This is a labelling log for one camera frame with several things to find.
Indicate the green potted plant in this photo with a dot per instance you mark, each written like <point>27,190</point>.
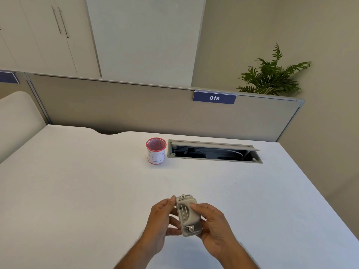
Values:
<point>273,72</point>

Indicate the person's left forearm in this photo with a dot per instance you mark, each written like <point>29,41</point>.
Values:
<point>134,253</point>

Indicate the white wall cabinet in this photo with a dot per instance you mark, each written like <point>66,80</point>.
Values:
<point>47,33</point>

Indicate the person's left hand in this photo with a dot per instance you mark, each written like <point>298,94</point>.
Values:
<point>157,221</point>

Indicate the person's right forearm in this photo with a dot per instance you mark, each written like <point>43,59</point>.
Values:
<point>238,256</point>

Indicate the beige desk partition panel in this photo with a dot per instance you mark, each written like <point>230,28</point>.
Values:
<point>162,109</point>

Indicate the red mesh cup white label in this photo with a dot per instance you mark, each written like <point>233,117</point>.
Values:
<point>155,151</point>

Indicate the blue number sign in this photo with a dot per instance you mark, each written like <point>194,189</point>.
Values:
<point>214,98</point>

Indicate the person's right thumb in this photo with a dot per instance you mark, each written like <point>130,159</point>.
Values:
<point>200,207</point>

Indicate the beige chair back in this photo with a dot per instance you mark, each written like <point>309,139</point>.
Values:
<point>16,123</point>

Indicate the grey hole punch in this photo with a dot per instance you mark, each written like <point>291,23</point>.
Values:
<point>187,215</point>

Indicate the person's right hand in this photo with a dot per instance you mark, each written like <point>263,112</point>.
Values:
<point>217,232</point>

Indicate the person's left thumb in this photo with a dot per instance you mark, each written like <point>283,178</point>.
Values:
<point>170,203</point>

